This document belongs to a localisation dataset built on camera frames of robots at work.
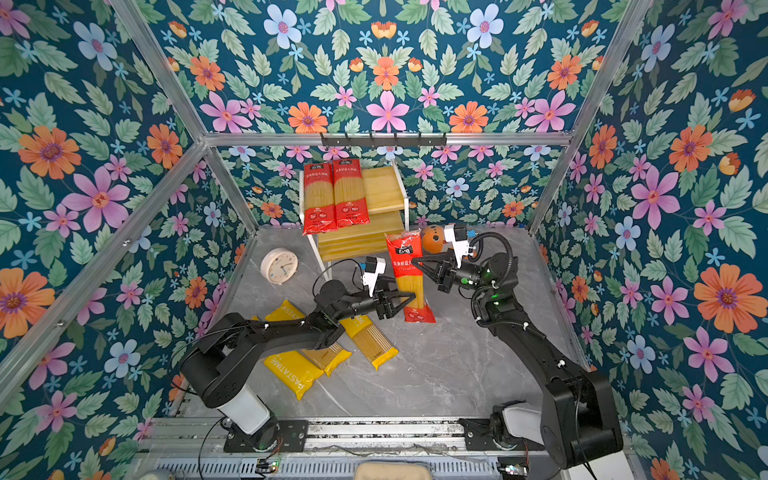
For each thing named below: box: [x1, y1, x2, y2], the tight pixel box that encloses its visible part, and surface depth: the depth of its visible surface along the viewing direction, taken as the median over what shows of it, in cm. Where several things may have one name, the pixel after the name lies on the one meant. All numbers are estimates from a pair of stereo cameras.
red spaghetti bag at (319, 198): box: [302, 162, 338, 235], surface depth 80 cm
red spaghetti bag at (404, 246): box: [385, 229, 436, 323], surface depth 69 cm
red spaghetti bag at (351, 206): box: [332, 158, 371, 228], surface depth 82 cm
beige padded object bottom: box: [355, 461, 431, 480], surface depth 67 cm
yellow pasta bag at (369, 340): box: [339, 314, 399, 371], surface depth 89 cm
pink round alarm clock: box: [260, 247, 299, 285], surface depth 101 cm
